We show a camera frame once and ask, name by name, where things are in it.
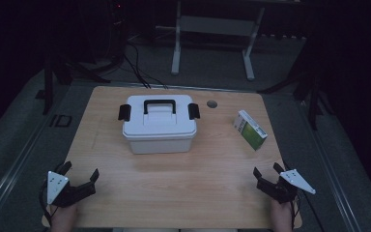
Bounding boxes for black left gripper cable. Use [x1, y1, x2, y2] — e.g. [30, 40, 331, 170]
[38, 182, 53, 226]

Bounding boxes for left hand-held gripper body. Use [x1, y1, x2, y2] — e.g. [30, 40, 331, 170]
[46, 170, 98, 209]

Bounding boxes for white lid with black handle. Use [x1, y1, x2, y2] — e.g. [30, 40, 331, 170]
[118, 94, 201, 140]

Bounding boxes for person's right hand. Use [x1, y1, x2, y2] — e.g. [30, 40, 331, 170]
[270, 197, 295, 232]

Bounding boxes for dark equipment tower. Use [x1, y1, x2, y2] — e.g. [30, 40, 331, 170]
[105, 0, 130, 66]

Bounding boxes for white metal stand frame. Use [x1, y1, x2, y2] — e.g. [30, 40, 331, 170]
[154, 0, 267, 81]

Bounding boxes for green and white carton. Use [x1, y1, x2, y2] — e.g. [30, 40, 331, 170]
[233, 109, 269, 152]

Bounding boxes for black stand with legs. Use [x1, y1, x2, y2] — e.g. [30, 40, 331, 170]
[42, 57, 111, 116]
[257, 47, 336, 131]

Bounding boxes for person's left hand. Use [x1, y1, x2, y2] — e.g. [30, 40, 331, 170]
[50, 205, 78, 232]

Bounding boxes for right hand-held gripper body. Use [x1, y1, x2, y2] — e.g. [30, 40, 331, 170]
[257, 168, 317, 205]

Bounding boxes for white plastic storage box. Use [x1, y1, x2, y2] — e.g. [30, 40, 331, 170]
[122, 129, 198, 155]

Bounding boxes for black floor bracket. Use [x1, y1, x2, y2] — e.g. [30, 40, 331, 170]
[49, 114, 72, 129]

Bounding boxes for black floor cables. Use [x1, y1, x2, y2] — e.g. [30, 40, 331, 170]
[122, 42, 169, 90]

